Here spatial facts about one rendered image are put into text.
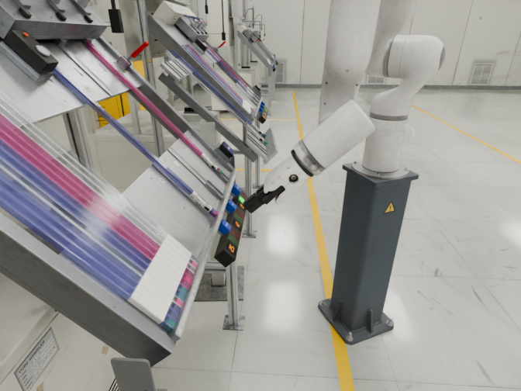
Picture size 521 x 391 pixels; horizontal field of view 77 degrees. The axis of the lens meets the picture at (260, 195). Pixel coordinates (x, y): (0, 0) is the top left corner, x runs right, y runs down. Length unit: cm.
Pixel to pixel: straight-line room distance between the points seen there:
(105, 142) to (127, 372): 171
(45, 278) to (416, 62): 100
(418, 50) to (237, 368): 122
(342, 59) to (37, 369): 83
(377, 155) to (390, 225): 27
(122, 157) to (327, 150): 157
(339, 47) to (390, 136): 52
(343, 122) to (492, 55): 904
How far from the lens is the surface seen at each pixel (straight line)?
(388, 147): 114
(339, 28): 68
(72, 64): 91
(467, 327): 175
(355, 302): 140
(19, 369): 80
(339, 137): 68
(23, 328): 81
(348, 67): 67
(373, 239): 124
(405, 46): 110
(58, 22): 89
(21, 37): 77
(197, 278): 61
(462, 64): 939
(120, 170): 212
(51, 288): 51
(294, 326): 152
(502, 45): 973
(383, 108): 111
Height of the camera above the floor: 112
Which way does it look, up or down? 26 degrees down
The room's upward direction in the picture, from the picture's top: straight up
